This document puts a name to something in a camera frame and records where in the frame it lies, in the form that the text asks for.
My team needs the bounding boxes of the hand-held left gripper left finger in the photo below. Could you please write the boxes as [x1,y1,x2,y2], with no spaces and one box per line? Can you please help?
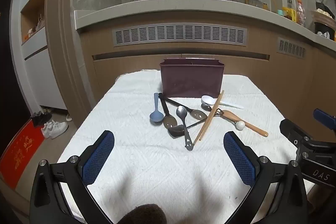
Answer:
[29,130,115,224]

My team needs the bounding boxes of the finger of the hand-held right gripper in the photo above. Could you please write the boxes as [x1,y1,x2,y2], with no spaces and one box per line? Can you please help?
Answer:
[280,119,336,161]
[313,108,336,131]

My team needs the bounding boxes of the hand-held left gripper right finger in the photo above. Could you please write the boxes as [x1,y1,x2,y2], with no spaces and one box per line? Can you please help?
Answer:
[223,131,307,224]

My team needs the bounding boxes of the brown translucent spoon black handle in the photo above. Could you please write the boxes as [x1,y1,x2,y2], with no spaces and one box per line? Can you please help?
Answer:
[158,93,179,130]
[159,94,208,120]

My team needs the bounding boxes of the blue plastic spoon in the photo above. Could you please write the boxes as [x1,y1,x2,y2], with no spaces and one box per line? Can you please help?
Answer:
[150,93,164,123]

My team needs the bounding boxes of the purple plastic utensil holder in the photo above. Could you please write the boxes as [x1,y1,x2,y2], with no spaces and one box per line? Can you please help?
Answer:
[160,58,225,98]

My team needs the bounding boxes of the wooden spoon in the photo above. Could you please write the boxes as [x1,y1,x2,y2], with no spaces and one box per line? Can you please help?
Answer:
[223,111,269,137]

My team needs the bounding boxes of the white towel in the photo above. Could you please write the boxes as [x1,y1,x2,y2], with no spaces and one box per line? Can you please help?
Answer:
[56,70,313,224]

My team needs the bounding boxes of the wooden chopstick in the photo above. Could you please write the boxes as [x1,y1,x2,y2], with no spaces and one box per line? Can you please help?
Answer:
[199,108,221,141]
[193,90,225,144]

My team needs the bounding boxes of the white sneaker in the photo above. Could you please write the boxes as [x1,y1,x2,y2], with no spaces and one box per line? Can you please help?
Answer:
[49,121,69,140]
[41,122,55,138]

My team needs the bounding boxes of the white plastic spoon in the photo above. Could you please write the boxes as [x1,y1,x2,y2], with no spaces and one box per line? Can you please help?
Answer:
[201,95,244,109]

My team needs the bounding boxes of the black shoes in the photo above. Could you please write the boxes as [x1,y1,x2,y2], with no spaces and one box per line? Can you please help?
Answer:
[31,112,52,127]

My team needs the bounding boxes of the small grey vent grille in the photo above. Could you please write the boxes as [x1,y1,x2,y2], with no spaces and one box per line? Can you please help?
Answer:
[278,37,307,59]

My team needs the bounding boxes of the dark brown fuzzy object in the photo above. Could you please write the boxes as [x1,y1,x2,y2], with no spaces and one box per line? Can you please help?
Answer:
[122,203,168,224]

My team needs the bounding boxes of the red doormat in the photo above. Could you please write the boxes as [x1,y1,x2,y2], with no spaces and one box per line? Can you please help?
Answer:
[0,119,45,189]

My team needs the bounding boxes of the black bucket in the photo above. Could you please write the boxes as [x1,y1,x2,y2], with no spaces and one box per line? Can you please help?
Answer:
[314,20,334,35]

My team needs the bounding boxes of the bowl of white snacks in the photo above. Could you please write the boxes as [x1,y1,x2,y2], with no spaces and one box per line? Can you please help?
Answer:
[311,9,336,23]

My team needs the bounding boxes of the white cabinet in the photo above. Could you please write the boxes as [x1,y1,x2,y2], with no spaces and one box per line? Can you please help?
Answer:
[10,0,67,111]

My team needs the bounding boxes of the red bottle orange cap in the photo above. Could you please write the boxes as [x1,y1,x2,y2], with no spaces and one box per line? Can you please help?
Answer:
[297,0,306,27]

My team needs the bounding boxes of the black utensil pot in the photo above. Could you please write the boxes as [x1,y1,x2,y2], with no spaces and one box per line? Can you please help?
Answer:
[315,0,334,11]

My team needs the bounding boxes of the large grey vent grille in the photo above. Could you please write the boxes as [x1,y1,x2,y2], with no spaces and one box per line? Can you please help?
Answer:
[113,23,248,46]

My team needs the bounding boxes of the grey kitchen countertop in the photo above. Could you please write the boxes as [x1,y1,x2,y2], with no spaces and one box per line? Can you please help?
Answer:
[74,0,336,42]

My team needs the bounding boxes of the metal spoon smiley handle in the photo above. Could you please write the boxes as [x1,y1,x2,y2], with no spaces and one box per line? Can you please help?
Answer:
[176,106,195,151]

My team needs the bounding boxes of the brown wooden door frame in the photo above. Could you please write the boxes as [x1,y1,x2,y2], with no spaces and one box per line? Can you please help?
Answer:
[45,0,92,119]

